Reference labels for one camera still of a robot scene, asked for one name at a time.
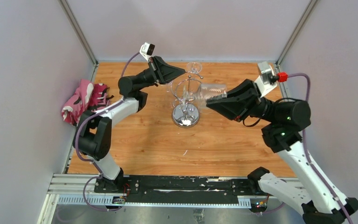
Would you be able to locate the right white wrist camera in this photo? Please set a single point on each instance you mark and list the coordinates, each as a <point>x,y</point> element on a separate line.
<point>266,80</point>

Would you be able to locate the aluminium frame post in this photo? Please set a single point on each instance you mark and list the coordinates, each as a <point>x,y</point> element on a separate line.
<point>296,31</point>
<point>77,29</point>

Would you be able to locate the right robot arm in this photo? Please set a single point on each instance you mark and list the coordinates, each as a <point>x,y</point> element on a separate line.
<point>319,202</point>

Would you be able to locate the right aluminium frame post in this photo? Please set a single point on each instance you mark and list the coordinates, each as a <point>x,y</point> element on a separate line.
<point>296,31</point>

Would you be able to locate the left aluminium frame post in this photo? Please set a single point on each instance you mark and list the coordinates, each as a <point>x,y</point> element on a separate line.
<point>77,29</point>

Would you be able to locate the pink camouflage cloth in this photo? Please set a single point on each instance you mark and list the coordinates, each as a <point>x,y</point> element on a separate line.
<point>87,96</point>

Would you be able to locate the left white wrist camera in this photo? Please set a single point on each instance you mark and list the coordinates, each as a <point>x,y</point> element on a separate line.
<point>146,50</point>

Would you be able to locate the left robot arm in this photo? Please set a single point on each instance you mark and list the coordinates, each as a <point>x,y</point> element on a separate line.
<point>92,140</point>

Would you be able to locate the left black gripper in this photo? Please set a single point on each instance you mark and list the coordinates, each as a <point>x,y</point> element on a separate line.
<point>162,73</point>

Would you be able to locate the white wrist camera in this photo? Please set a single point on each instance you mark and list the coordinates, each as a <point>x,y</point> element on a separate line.
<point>146,50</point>
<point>266,80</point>

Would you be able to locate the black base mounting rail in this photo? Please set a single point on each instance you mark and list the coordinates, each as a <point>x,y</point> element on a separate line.
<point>184,190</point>

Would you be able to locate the chrome wine glass rack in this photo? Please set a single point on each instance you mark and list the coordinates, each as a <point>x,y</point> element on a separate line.
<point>185,113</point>

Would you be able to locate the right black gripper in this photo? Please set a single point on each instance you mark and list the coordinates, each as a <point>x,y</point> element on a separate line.
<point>245,98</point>

